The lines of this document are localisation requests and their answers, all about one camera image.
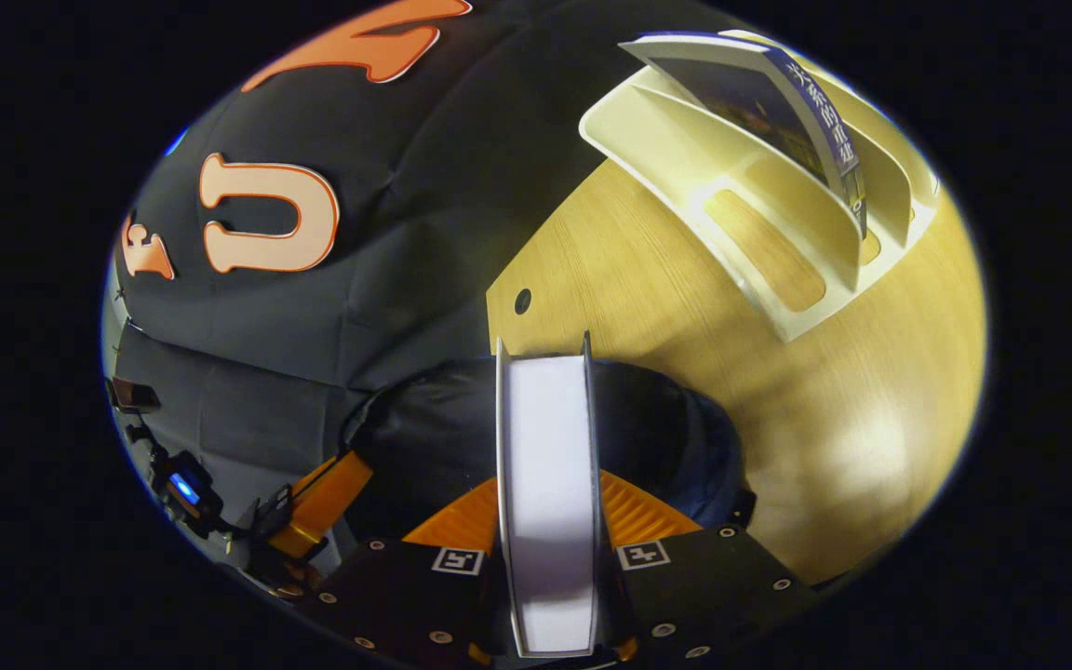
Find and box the blue book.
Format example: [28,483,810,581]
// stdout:
[648,42,869,238]

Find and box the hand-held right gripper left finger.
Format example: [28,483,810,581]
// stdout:
[308,476,511,669]

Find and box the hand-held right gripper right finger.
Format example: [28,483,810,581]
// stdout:
[596,470,816,666]

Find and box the black and white book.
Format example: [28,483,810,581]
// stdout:
[496,330,604,660]

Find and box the white bookshelf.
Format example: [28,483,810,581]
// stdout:
[580,33,942,343]

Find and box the blue schoolbag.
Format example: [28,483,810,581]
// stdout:
[345,358,746,545]

